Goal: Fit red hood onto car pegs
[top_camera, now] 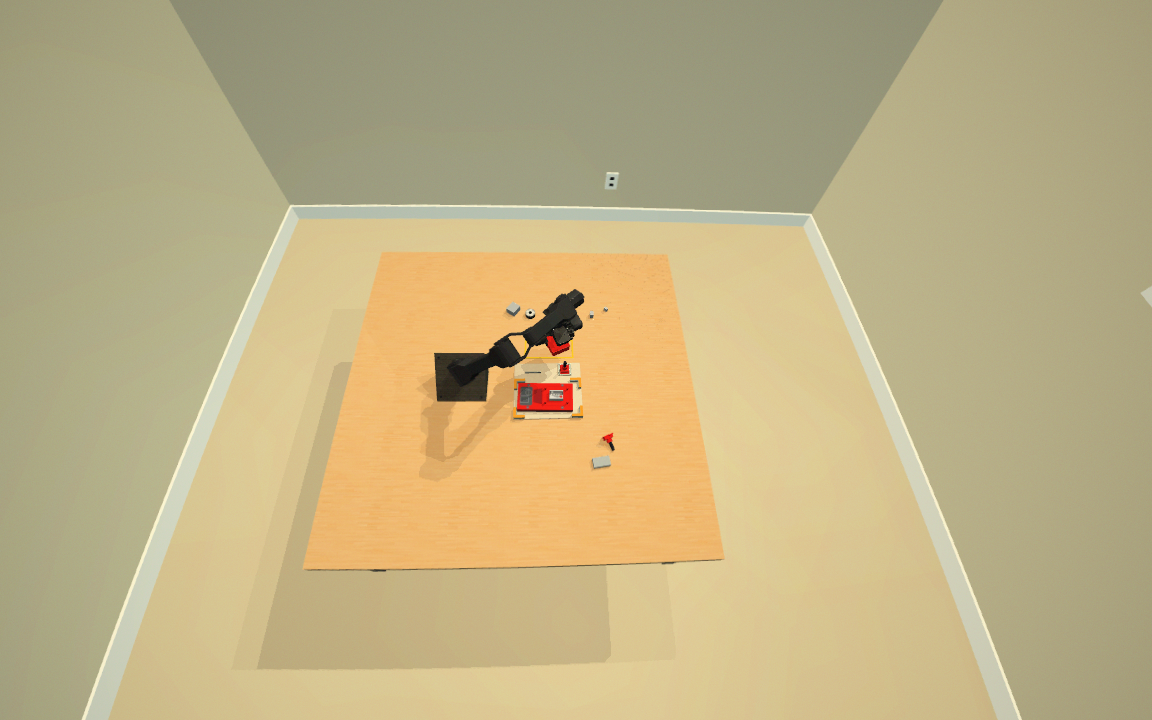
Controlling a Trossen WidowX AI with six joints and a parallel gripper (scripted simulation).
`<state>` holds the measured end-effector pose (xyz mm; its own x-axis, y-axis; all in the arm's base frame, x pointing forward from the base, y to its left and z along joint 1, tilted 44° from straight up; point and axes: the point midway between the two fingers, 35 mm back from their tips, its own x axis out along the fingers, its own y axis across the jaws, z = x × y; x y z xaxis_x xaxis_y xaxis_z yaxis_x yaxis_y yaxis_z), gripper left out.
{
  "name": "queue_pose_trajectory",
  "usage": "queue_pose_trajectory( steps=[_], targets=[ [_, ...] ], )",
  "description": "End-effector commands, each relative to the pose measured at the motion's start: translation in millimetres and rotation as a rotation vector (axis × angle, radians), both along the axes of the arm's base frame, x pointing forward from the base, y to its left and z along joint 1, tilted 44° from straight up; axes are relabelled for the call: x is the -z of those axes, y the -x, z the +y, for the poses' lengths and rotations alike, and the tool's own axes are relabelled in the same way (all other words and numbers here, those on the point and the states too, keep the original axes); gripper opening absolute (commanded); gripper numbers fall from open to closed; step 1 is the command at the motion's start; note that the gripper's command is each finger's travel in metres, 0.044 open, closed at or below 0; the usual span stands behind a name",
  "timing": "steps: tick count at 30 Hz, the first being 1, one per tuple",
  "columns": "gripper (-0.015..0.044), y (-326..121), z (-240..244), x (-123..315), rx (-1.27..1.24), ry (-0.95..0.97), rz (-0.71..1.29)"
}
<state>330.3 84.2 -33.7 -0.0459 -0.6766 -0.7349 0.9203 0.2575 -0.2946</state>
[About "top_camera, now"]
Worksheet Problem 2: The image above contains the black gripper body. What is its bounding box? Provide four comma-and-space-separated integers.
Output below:
535, 314, 583, 346

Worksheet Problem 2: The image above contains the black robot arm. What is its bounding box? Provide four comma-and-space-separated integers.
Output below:
447, 289, 584, 387

